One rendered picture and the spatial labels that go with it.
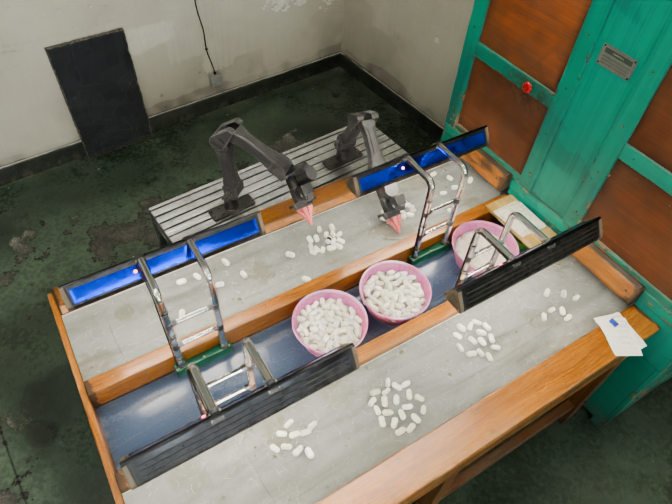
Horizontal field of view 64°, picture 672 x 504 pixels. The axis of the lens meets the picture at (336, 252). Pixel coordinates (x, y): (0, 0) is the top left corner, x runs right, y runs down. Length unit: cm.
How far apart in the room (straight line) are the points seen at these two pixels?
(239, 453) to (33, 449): 125
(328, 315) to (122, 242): 166
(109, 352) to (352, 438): 85
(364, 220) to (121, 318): 100
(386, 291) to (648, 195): 94
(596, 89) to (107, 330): 184
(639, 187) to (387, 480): 126
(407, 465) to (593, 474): 124
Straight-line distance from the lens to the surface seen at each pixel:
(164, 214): 241
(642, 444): 293
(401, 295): 202
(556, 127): 221
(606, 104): 207
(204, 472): 171
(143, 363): 187
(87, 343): 200
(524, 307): 211
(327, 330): 189
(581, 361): 203
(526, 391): 189
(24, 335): 308
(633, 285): 220
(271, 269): 205
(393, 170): 195
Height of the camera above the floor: 234
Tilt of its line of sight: 49 degrees down
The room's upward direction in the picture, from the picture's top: 4 degrees clockwise
